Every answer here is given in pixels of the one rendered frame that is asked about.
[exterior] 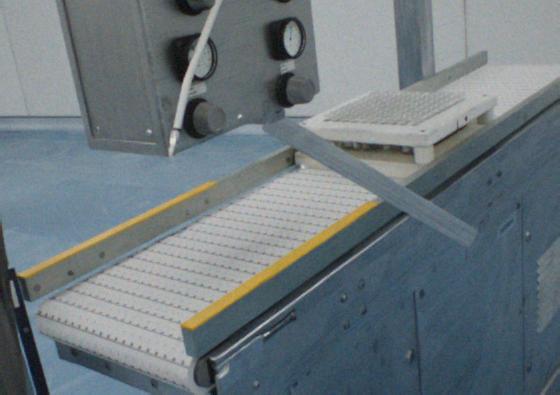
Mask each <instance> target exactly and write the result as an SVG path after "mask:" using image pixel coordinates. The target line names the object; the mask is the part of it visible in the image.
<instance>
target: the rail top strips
mask: <svg viewBox="0 0 560 395"><path fill-rule="evenodd" d="M216 184H217V183H216V182H207V183H205V184H203V185H201V186H199V187H197V188H195V189H192V190H190V191H188V192H186V193H184V194H182V195H180V196H178V198H176V199H173V200H171V201H169V202H166V203H164V204H162V205H160V206H158V207H156V208H154V209H152V210H150V211H148V212H146V213H144V214H141V215H138V216H136V217H134V218H132V219H130V220H128V221H126V223H124V224H122V225H120V226H117V227H115V228H113V229H111V230H109V231H106V232H104V233H102V234H100V235H98V236H96V237H94V238H91V239H89V240H87V241H85V242H83V243H81V244H79V245H77V246H75V248H72V249H70V250H67V251H65V252H63V253H61V254H59V255H57V256H55V257H53V258H51V259H49V260H47V261H45V262H42V263H40V264H37V265H35V266H33V267H31V268H29V269H27V270H25V271H23V273H21V274H19V275H16V276H17V277H19V278H22V279H27V278H29V277H31V276H33V275H35V274H37V273H39V271H41V270H44V269H46V268H48V267H50V266H52V265H54V264H56V263H59V262H61V261H63V260H65V259H67V258H70V257H72V256H74V255H76V254H78V253H80V252H82V251H84V250H86V249H88V248H90V246H92V245H95V244H97V243H99V242H101V241H103V240H105V239H107V238H109V237H111V236H113V235H115V234H117V233H120V232H122V231H124V230H126V229H128V228H130V227H132V226H134V225H136V224H138V223H140V221H144V220H146V219H148V218H150V217H152V216H154V215H156V214H158V213H160V212H162V211H164V210H166V209H169V208H171V207H173V206H175V205H177V204H179V203H181V202H183V201H185V200H187V199H189V198H191V196H194V195H196V194H198V193H200V192H202V191H204V190H206V189H208V188H210V187H212V186H214V185H216ZM376 206H378V203H373V202H366V203H364V204H363V205H361V206H360V207H358V208H357V209H355V210H354V211H352V212H351V213H349V214H348V215H346V216H344V217H342V218H340V219H339V220H337V221H336V223H334V224H333V225H331V226H330V227H328V228H327V229H325V230H324V231H322V232H321V233H319V234H317V235H315V236H314V237H312V238H311V239H309V240H308V241H306V242H304V243H303V244H301V245H300V246H298V248H297V249H295V250H294V251H291V252H290V253H288V254H287V255H285V256H284V257H282V258H281V259H279V260H278V261H276V262H275V263H273V264H272V265H270V266H269V267H266V268H264V269H263V270H261V271H260V273H258V274H257V275H255V276H254V277H252V278H251V279H249V280H248V281H246V282H245V283H242V284H241V285H239V286H238V287H236V288H235V289H233V290H232V291H230V292H229V293H227V294H225V295H224V296H222V298H221V299H219V300H217V301H215V302H214V303H212V304H211V305H209V306H208V307H206V308H205V309H203V310H202V311H200V312H199V313H197V314H196V315H194V316H192V317H190V318H189V319H187V320H185V321H184V323H182V324H181V325H180V327H181V328H184V329H187V330H190V331H194V330H195V329H197V328H198V327H200V326H201V325H203V324H204V323H205V321H207V320H208V319H210V318H211V317H213V316H214V315H216V314H217V313H220V312H221V311H223V310H224V309H226V308H227V307H229V306H230V305H232V304H233V303H235V302H236V301H237V300H239V299H240V298H242V296H244V295H246V294H247V293H249V292H250V291H252V290H253V289H255V288H256V287H258V286H259V285H261V284H262V283H264V282H265V281H267V280H269V279H270V278H272V277H273V276H275V275H276V274H278V273H279V271H281V270H282V269H284V268H285V267H287V266H288V265H290V264H291V263H294V262H295V261H297V260H298V259H300V258H301V257H302V256H304V255H305V254H307V253H308V252H310V251H311V250H313V249H314V248H316V246H317V245H320V244H321V243H323V242H324V241H326V240H327V239H329V238H330V237H332V236H333V235H334V234H336V233H337V232H339V231H340V230H342V229H344V228H346V227H347V226H349V225H350V224H352V223H353V221H355V220H356V219H358V218H359V217H361V216H362V215H364V214H365V213H366V212H369V211H370V210H372V209H373V208H375V207H376Z"/></svg>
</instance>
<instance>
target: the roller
mask: <svg viewBox="0 0 560 395"><path fill-rule="evenodd" d="M208 354H210V353H206V354H204V355H203V356H202V357H200V358H199V360H198V361H197V363H196V365H195V368H194V380H195V383H196V384H197V385H198V386H203V387H210V386H211V385H213V384H214V383H215V378H214V373H213V367H212V364H210V363H209V360H208V356H207V355H208Z"/></svg>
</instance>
